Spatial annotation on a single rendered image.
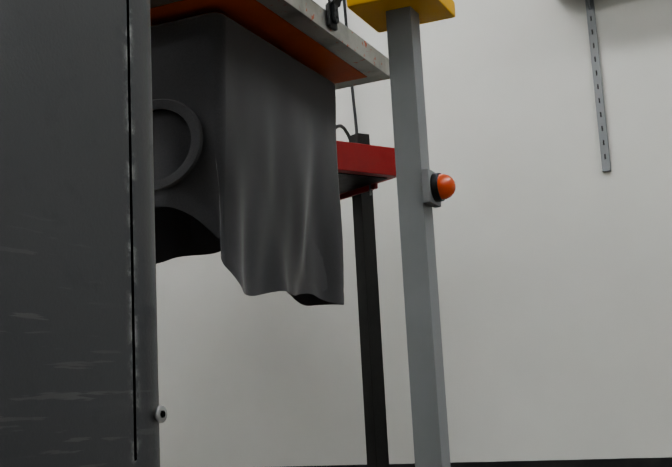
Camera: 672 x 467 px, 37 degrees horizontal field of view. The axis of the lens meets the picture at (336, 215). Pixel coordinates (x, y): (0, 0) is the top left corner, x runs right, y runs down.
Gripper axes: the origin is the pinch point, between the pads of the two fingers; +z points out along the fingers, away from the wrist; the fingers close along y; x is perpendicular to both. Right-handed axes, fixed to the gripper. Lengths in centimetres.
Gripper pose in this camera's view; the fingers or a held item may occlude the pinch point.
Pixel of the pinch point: (319, 20)
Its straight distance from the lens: 176.0
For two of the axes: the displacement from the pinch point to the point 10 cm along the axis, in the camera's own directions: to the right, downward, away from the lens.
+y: 9.1, -1.3, -3.9
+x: 4.1, 1.4, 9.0
